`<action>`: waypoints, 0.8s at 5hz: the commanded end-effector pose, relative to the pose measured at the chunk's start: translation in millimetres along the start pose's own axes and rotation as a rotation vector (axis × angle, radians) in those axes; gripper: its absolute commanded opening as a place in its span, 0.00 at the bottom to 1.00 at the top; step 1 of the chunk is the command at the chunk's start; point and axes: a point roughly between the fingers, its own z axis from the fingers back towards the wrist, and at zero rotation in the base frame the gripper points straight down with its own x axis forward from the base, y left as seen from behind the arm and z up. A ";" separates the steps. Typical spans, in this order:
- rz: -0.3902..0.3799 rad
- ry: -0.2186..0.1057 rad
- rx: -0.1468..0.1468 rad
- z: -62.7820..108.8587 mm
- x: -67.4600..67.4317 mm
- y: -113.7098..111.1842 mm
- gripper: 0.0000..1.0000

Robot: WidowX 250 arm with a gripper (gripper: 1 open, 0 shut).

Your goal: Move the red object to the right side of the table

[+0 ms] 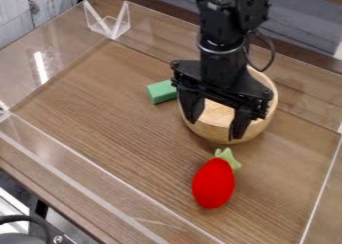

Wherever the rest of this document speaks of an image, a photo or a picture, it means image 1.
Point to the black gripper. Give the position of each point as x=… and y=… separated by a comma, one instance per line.
x=219, y=77

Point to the red felt strawberry toy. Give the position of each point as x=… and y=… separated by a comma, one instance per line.
x=214, y=180

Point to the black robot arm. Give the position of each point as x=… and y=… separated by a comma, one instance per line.
x=228, y=21

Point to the wooden bowl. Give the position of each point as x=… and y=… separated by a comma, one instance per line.
x=212, y=124

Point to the green foam block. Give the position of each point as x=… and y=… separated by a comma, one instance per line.
x=162, y=91

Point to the clear acrylic corner bracket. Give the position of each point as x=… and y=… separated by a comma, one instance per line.
x=108, y=26

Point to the black metal table bracket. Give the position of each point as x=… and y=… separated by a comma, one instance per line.
x=44, y=229

